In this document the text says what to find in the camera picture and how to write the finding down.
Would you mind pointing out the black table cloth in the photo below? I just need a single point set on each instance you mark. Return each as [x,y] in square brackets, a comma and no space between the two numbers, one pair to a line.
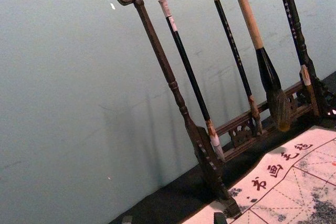
[170,203]

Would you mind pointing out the thin black brush, white cap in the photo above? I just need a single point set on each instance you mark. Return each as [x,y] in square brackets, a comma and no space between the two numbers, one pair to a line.
[288,16]
[234,51]

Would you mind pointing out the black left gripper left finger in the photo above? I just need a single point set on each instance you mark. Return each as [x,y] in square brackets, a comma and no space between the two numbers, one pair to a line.
[127,220]

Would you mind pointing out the black brush with labelled white cap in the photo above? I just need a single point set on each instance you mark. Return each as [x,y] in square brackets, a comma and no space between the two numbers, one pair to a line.
[183,56]

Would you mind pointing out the dark wooden dragon brush rack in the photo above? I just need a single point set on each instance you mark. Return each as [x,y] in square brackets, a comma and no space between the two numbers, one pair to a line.
[158,51]

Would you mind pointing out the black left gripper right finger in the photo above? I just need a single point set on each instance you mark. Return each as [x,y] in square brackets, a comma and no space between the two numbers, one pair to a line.
[219,218]

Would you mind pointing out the white felt mat, red grid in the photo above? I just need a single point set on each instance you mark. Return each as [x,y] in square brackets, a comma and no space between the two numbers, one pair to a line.
[288,195]

